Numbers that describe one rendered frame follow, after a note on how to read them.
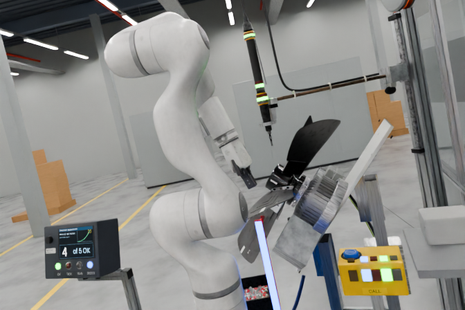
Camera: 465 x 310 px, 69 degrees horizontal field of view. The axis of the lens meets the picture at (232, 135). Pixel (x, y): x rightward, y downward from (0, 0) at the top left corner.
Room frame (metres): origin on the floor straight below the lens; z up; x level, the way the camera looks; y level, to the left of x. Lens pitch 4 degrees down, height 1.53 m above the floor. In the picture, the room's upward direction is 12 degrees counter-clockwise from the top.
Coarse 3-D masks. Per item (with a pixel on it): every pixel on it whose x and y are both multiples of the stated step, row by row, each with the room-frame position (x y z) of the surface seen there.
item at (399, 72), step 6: (390, 66) 1.43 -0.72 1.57; (396, 66) 1.44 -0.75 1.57; (402, 66) 1.45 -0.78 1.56; (384, 72) 1.46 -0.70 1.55; (390, 72) 1.43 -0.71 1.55; (396, 72) 1.44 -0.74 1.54; (402, 72) 1.45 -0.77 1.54; (384, 78) 1.47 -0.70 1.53; (390, 78) 1.44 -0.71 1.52; (396, 78) 1.44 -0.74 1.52; (402, 78) 1.45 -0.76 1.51; (408, 78) 1.45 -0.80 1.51
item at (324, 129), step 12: (324, 120) 1.22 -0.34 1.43; (336, 120) 1.26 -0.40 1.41; (300, 132) 1.19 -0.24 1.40; (312, 132) 1.24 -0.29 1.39; (324, 132) 1.27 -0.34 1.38; (300, 144) 1.27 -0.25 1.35; (312, 144) 1.30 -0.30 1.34; (324, 144) 1.32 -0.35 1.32; (288, 156) 1.31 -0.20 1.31; (300, 156) 1.33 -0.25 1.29; (312, 156) 1.35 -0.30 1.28
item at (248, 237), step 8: (256, 216) 1.43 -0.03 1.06; (264, 216) 1.39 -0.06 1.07; (272, 216) 1.37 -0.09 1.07; (248, 224) 1.46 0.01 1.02; (264, 224) 1.37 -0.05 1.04; (272, 224) 1.35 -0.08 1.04; (240, 232) 1.50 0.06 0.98; (248, 232) 1.42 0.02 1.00; (256, 232) 1.38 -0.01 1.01; (240, 240) 1.46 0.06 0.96; (248, 240) 1.39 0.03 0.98; (256, 240) 1.36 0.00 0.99; (240, 248) 1.42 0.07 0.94; (248, 248) 1.36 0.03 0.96; (256, 248) 1.33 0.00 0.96; (248, 256) 1.33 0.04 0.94; (256, 256) 1.30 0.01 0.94
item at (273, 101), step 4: (272, 100) 1.32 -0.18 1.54; (276, 100) 1.32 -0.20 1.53; (268, 104) 1.34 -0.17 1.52; (272, 104) 1.31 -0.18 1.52; (276, 104) 1.32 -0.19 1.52; (272, 108) 1.32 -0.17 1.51; (272, 112) 1.32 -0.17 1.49; (272, 116) 1.32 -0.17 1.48; (276, 116) 1.32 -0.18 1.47; (272, 120) 1.33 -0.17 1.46; (260, 124) 1.31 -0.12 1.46; (264, 124) 1.29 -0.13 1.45; (268, 124) 1.29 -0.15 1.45; (272, 124) 1.29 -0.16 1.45
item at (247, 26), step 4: (244, 16) 1.32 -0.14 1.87; (244, 20) 1.32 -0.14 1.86; (244, 24) 1.31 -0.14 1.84; (248, 24) 1.31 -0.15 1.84; (244, 28) 1.31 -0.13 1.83; (248, 28) 1.31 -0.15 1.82; (252, 28) 1.31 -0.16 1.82; (264, 104) 1.31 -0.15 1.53; (260, 108) 1.32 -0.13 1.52; (264, 108) 1.31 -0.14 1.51; (268, 108) 1.32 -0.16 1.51; (264, 112) 1.31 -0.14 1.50; (268, 112) 1.31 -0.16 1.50; (264, 116) 1.31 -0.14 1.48; (268, 116) 1.31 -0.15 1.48; (264, 120) 1.31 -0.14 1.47; (268, 120) 1.31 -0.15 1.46; (268, 128) 1.31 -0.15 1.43
